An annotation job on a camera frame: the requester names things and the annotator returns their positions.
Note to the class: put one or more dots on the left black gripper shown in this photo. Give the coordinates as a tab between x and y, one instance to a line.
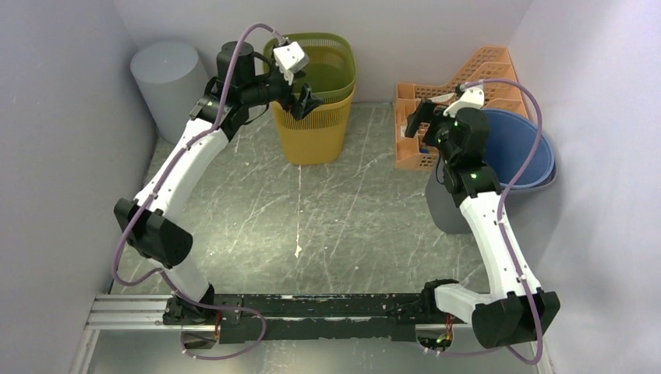
299	108

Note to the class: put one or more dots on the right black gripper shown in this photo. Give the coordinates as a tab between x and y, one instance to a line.
427	111

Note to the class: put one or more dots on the olive green mesh bin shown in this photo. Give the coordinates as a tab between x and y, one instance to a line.
331	71

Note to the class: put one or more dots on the light grey plastic bin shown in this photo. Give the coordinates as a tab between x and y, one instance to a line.
172	78

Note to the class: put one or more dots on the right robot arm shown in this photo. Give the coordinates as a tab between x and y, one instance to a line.
517	309

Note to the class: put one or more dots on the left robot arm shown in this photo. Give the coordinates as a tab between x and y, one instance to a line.
245	79

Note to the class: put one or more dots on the yellow mesh bin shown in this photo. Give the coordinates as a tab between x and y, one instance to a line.
316	139

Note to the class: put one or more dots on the orange mesh file organizer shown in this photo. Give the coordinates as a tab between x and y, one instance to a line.
411	153

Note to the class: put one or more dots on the blue plastic bin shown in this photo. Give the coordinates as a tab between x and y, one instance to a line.
510	140

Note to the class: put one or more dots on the dark grey mesh bin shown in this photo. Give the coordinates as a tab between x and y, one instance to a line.
448	218

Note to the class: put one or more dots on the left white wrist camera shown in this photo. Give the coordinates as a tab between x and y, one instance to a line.
290	59

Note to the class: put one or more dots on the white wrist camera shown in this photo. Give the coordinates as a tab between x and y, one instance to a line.
469	97
290	59

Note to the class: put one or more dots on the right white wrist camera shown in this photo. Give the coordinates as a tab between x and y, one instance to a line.
469	97

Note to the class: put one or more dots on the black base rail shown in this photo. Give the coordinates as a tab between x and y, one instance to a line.
405	317

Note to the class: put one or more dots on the aluminium frame rail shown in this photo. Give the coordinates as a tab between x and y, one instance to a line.
144	312

